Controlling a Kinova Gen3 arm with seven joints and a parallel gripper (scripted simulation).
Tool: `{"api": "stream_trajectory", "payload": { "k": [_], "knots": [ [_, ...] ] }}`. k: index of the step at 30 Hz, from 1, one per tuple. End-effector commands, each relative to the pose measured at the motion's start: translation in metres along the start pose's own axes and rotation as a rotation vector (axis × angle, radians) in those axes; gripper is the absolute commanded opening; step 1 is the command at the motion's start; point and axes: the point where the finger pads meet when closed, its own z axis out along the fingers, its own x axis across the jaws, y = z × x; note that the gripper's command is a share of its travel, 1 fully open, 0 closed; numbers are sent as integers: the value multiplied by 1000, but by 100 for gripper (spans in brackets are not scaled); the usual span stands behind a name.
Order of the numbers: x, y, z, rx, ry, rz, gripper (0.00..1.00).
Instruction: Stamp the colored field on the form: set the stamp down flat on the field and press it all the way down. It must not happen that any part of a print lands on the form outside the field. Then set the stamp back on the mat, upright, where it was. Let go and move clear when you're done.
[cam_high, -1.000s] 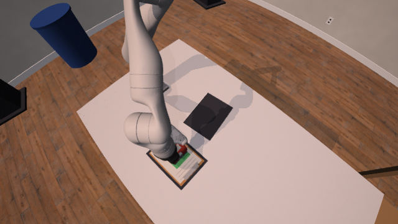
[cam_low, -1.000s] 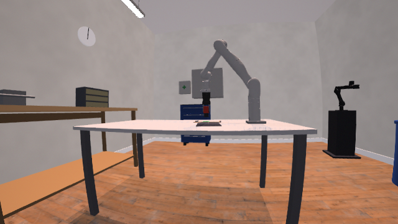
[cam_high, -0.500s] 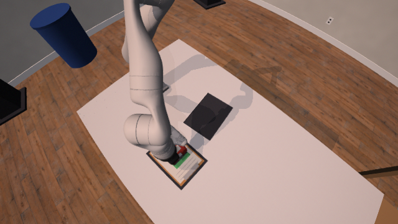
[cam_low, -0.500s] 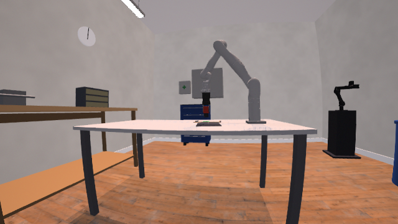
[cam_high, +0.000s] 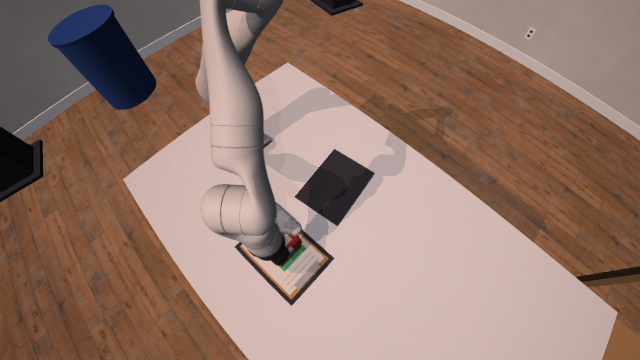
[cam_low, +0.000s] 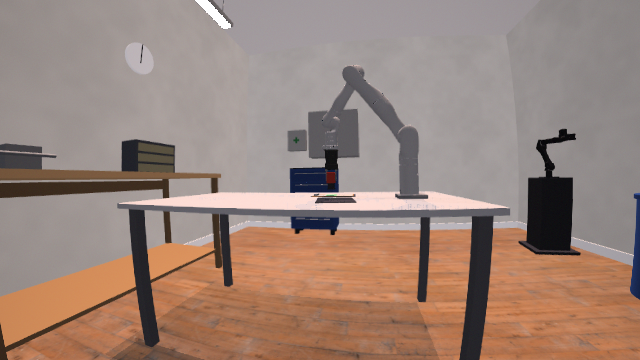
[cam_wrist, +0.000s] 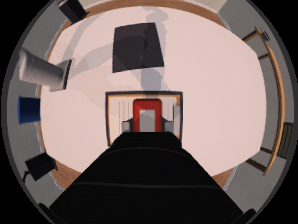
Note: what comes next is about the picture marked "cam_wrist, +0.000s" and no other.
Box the red self-inking stamp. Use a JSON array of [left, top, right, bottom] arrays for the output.
[[133, 98, 162, 132]]

